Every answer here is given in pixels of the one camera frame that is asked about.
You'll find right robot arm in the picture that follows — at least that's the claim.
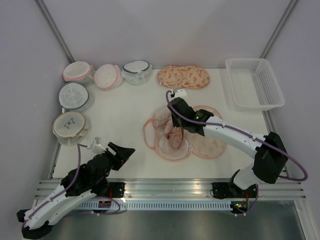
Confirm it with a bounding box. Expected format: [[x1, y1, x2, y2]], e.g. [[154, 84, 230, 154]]
[[167, 97, 288, 198]]

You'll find navy trimmed white mesh bag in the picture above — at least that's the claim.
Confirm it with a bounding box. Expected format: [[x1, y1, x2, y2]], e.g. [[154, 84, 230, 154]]
[[121, 60, 153, 86]]

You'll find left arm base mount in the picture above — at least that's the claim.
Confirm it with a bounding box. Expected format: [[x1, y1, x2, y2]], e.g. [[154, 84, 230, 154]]
[[97, 182, 126, 199]]

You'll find aluminium frame post right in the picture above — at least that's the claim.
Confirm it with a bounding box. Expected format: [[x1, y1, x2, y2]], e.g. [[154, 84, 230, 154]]
[[260, 0, 300, 59]]

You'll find white slotted cable duct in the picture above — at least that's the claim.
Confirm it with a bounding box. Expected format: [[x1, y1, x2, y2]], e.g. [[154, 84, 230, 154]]
[[74, 200, 233, 211]]

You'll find aluminium frame post left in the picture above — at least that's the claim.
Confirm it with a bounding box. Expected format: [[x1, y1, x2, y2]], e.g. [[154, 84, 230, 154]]
[[34, 0, 75, 64]]

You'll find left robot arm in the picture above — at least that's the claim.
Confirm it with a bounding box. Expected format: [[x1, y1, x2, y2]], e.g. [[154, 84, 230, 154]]
[[16, 142, 136, 240]]

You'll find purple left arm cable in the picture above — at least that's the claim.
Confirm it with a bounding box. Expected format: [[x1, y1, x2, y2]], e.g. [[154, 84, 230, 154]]
[[21, 143, 121, 232]]

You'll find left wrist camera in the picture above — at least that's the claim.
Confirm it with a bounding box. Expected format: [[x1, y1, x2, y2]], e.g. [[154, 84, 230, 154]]
[[87, 137, 105, 155]]

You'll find pink trimmed white mesh bag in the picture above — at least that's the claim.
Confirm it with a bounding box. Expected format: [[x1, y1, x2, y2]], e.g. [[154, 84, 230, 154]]
[[93, 64, 124, 90]]

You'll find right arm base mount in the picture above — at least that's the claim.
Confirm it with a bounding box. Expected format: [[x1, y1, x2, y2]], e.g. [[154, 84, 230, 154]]
[[211, 182, 257, 200]]

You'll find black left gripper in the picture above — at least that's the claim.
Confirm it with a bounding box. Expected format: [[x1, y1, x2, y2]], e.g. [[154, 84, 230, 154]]
[[93, 142, 135, 185]]

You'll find pink trimmed round laundry bag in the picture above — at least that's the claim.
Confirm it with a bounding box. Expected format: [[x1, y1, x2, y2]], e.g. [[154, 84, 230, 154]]
[[62, 61, 95, 86]]

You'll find beige round bag with glasses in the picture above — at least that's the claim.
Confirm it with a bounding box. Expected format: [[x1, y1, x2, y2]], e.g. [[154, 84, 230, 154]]
[[52, 111, 91, 146]]

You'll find aluminium frame post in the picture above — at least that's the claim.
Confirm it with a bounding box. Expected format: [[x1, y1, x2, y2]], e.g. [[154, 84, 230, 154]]
[[34, 0, 75, 64], [260, 0, 300, 59]]

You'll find blue trimmed round laundry bag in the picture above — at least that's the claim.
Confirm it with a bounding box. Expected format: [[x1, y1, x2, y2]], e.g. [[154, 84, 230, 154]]
[[58, 82, 94, 113]]

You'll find white plastic basket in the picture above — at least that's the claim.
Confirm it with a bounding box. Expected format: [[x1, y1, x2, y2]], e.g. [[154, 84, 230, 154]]
[[225, 57, 285, 111]]

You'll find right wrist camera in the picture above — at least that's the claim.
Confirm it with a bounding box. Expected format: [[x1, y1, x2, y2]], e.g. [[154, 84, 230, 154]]
[[170, 88, 187, 100]]

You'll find pink satin bra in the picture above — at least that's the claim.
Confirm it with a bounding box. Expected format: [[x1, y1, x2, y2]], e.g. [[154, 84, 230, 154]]
[[157, 119, 189, 153]]

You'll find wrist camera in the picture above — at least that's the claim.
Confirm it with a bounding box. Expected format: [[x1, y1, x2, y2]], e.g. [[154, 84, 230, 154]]
[[87, 137, 105, 155], [170, 88, 187, 100]]

